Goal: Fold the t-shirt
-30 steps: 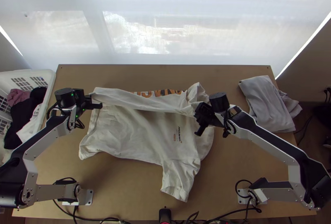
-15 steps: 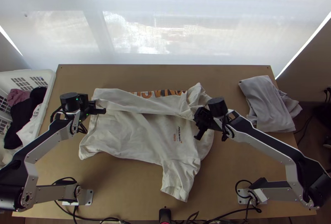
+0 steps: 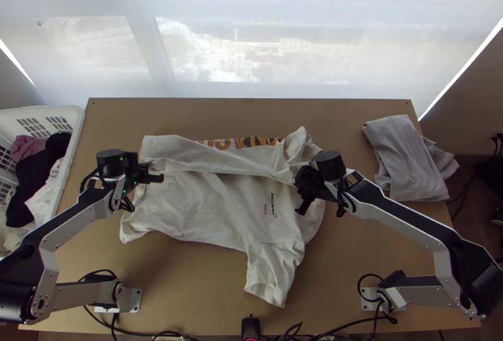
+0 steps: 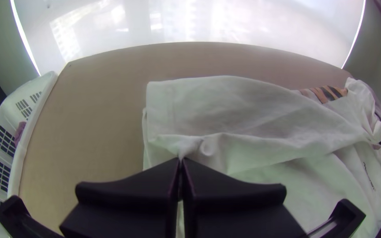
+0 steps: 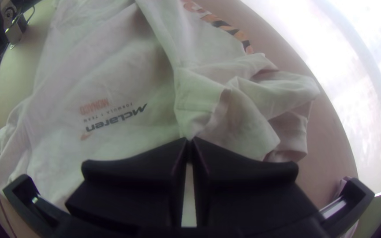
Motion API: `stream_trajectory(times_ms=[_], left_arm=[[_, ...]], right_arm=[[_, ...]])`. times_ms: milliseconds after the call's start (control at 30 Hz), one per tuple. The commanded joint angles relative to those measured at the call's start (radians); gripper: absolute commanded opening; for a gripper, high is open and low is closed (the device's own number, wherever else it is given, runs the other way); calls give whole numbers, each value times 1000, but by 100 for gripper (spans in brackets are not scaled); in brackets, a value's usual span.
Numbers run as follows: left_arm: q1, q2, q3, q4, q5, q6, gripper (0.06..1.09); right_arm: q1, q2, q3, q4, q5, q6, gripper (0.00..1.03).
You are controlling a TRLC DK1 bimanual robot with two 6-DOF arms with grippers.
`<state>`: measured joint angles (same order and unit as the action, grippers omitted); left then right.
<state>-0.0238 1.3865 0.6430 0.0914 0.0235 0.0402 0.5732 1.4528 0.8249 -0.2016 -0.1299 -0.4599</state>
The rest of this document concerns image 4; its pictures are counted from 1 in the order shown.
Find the white t-shirt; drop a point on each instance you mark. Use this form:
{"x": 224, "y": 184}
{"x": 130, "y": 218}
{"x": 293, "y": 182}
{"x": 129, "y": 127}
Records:
{"x": 243, "y": 115}

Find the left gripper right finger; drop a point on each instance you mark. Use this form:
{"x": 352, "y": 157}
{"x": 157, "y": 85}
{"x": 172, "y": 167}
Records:
{"x": 236, "y": 208}

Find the white laundry basket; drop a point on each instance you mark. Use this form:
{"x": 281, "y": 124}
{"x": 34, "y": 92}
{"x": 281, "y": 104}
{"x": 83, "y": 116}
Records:
{"x": 28, "y": 96}

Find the white sheer curtain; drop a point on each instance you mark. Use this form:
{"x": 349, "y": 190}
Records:
{"x": 190, "y": 23}

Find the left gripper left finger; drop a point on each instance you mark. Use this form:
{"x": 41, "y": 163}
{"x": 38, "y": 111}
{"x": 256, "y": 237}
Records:
{"x": 127, "y": 205}

